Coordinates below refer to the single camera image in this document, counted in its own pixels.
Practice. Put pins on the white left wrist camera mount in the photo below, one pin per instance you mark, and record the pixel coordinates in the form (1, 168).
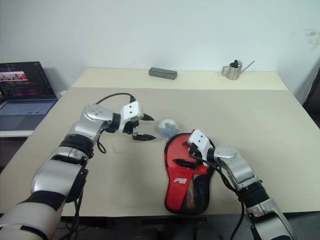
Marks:
(131, 111)

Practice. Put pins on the black red paddle case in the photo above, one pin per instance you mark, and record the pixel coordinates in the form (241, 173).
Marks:
(176, 192)

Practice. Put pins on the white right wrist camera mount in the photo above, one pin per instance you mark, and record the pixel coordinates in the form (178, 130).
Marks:
(200, 140)

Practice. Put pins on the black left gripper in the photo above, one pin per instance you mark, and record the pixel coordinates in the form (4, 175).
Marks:
(131, 127)

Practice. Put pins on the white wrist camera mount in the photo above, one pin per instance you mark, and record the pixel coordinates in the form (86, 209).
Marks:
(131, 111)
(200, 140)

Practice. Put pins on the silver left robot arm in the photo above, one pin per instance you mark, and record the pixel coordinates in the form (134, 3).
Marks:
(57, 175)

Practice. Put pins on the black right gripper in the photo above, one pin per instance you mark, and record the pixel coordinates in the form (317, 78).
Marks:
(196, 153)

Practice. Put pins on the grey rectangular box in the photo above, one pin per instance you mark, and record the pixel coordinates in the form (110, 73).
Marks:
(162, 73)

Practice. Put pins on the open laptop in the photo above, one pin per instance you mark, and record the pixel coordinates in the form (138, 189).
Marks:
(25, 107)

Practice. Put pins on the black table frame bar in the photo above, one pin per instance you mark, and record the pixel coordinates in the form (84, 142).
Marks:
(175, 220)

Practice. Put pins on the dark furniture piece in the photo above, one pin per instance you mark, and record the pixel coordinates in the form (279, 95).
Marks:
(312, 92)

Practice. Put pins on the red table tennis paddle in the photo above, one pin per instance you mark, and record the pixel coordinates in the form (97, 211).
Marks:
(177, 150)

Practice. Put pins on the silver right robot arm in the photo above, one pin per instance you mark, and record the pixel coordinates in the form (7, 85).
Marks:
(242, 172)

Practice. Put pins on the steel watering can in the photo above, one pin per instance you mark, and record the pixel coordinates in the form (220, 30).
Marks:
(233, 72)

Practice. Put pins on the grey round plush pendant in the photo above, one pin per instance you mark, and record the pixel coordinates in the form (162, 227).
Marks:
(167, 128)

